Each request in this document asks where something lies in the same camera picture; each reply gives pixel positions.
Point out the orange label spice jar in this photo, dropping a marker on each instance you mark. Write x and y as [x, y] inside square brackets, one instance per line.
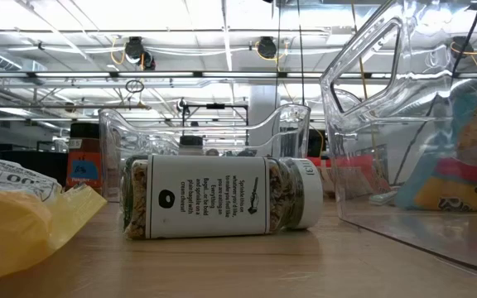
[84, 165]

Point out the clear plastic bin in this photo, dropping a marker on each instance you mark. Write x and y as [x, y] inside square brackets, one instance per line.
[292, 136]
[387, 232]

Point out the everything bagel seasoning jar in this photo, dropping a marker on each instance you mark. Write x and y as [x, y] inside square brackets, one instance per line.
[205, 196]

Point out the green spice jar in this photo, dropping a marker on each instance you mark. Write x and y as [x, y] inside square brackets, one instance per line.
[126, 186]

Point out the black desk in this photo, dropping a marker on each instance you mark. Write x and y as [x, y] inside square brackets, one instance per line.
[35, 165]

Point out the blue ramen packet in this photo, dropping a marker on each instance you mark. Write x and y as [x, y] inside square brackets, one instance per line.
[470, 182]

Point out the yellow ramen packet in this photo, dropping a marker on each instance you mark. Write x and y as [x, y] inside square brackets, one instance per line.
[11, 232]

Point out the black metal rig frame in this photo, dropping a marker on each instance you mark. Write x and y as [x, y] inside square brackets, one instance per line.
[215, 106]

